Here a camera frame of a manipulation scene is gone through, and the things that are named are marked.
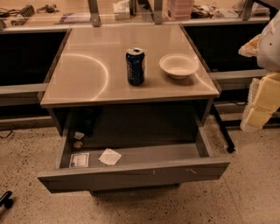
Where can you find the white bowl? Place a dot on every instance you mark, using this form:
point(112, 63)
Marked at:
point(179, 66)

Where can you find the pink plastic container stack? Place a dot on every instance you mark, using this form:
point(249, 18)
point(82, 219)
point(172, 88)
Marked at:
point(179, 9)

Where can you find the flat booklet on shelf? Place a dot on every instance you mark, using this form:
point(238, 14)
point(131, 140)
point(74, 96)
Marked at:
point(72, 18)

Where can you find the small crumpled tan scrap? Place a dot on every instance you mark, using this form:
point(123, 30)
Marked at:
point(77, 144)

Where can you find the open grey top drawer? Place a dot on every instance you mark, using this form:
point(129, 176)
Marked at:
point(165, 164)

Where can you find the grey cabinet with tan top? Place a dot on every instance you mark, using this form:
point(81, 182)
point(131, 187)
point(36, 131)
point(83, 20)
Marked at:
point(92, 68)

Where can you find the black chair caster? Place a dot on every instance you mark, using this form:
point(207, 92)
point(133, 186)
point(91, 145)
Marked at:
point(6, 200)

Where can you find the white label card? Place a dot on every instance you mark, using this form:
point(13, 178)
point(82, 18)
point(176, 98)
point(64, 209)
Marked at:
point(79, 160)

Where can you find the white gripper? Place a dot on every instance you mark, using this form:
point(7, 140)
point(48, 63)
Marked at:
point(269, 49)

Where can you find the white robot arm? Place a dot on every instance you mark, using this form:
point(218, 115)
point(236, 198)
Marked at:
point(264, 94)

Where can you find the white tissue box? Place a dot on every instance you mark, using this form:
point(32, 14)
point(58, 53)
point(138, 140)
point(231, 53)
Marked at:
point(122, 10)

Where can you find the black coiled tool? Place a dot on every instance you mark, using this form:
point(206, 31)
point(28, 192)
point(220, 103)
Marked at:
point(23, 15)

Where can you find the white paper square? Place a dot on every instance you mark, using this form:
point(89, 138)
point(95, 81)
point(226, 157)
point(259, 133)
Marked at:
point(109, 157)

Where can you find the blue pepsi can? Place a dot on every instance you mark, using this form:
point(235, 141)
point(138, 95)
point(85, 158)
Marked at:
point(135, 62)

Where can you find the black table leg with caster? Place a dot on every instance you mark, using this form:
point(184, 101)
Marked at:
point(230, 144)

